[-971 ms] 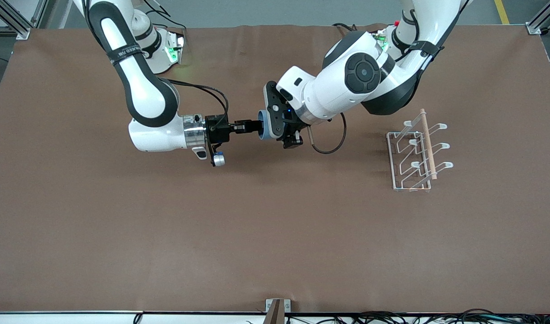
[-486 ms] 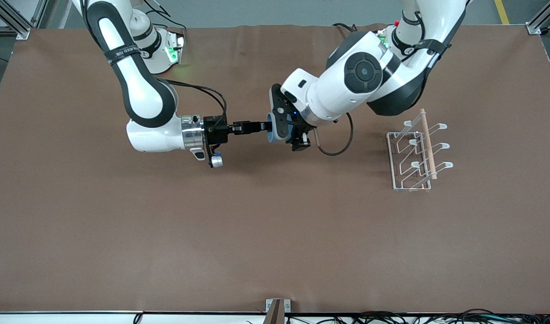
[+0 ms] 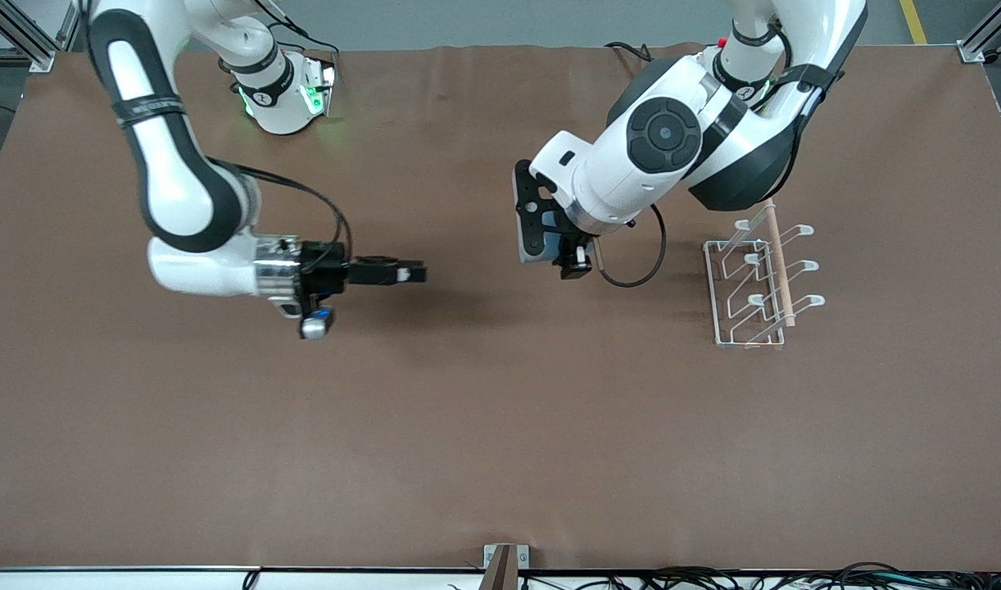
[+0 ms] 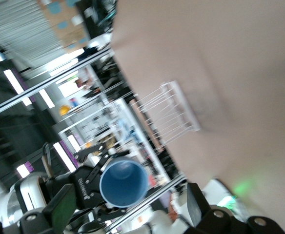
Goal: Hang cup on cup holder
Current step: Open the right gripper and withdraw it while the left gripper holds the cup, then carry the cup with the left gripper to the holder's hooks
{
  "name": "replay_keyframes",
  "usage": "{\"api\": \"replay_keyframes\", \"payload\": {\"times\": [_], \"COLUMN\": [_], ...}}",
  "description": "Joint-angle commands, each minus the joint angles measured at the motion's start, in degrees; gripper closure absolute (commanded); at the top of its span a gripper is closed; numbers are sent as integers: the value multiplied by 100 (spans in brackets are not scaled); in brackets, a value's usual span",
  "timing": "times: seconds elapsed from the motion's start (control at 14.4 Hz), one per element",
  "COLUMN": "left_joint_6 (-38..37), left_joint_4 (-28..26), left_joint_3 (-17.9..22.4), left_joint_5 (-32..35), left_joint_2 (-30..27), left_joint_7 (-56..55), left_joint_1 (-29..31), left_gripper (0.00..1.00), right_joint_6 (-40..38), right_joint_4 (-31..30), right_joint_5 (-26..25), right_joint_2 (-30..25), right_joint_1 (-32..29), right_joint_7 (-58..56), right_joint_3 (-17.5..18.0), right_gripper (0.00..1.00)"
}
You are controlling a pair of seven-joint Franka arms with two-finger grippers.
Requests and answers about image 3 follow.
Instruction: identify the brown table cover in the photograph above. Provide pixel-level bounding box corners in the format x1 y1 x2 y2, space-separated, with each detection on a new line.
0 43 1001 572

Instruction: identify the black base cable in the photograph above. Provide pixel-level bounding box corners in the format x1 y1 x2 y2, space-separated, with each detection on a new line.
605 41 659 65

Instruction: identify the white wire cup rack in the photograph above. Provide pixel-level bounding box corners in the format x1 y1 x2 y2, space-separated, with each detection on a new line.
703 199 827 351

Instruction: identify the grey metal bracket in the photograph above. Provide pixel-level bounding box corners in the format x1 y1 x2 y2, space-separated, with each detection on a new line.
482 543 531 571

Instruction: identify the brown camera mount bar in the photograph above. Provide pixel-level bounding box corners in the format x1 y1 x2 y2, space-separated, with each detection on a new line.
478 545 519 590

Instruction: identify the aluminium frame post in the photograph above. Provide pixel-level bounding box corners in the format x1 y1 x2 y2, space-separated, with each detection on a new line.
0 0 57 73
958 0 1001 65

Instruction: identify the white table edge rail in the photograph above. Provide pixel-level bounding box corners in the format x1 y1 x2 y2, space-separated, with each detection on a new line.
0 565 1001 590

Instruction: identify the black cable tangle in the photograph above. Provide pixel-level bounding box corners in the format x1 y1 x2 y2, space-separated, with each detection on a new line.
521 561 1001 590

